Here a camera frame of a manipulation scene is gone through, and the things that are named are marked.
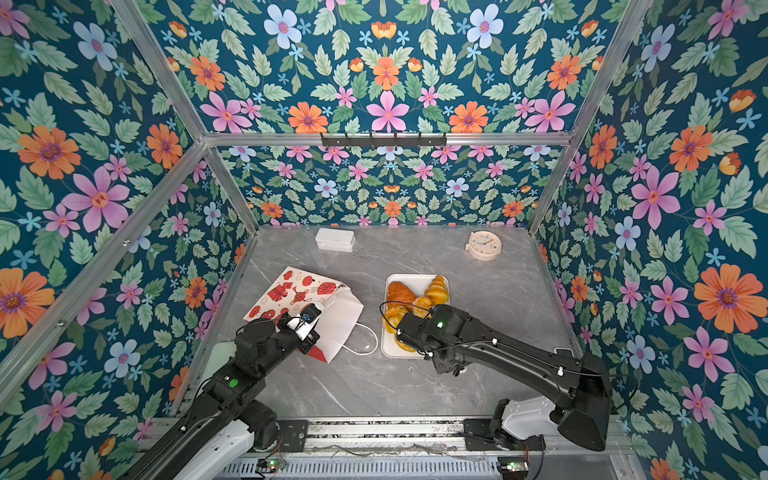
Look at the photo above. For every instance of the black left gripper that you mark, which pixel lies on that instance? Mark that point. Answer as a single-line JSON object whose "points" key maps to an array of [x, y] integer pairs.
{"points": [[309, 342]]}

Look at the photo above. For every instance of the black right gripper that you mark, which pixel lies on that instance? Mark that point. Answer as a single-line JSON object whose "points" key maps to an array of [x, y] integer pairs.
{"points": [[443, 370]]}

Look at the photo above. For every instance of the glazed yellow donut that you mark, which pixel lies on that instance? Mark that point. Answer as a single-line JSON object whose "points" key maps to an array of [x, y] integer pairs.
{"points": [[404, 346]]}

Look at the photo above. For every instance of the red white paper bag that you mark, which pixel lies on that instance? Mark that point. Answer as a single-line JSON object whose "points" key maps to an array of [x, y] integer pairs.
{"points": [[325, 303]]}

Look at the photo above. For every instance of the yellow shell madeleine bread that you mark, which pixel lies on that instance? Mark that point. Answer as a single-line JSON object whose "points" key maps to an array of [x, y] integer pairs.
{"points": [[392, 316]]}

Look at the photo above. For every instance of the long twisted bread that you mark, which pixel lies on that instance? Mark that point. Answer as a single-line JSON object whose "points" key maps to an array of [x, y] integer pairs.
{"points": [[437, 291]]}

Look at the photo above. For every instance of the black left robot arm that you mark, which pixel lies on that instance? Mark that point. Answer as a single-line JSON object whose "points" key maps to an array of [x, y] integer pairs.
{"points": [[226, 419]]}

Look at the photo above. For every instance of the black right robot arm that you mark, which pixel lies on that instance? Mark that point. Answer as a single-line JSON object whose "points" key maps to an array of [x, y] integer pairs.
{"points": [[574, 394]]}

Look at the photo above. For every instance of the pale green box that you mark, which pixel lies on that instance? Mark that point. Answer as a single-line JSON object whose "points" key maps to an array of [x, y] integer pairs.
{"points": [[220, 355]]}

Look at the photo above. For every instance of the white rectangular tray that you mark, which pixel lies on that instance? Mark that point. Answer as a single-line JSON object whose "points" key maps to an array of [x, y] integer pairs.
{"points": [[418, 284]]}

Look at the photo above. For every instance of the white plastic box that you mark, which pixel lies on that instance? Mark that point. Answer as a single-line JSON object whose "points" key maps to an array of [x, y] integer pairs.
{"points": [[335, 240]]}

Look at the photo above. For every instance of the pink alarm clock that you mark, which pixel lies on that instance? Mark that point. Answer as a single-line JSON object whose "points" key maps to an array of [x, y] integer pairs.
{"points": [[483, 245]]}

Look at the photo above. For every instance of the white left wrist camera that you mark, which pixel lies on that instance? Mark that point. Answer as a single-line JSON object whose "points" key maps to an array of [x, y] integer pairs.
{"points": [[305, 322]]}

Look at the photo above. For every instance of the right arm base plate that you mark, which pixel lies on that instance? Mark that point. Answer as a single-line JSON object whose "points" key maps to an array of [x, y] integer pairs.
{"points": [[481, 435]]}

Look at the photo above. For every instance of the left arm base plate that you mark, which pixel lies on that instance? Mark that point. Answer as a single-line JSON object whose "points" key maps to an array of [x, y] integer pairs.
{"points": [[291, 436]]}

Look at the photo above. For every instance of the black hook rail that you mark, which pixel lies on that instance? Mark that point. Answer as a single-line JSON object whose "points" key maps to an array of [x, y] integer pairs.
{"points": [[370, 140]]}

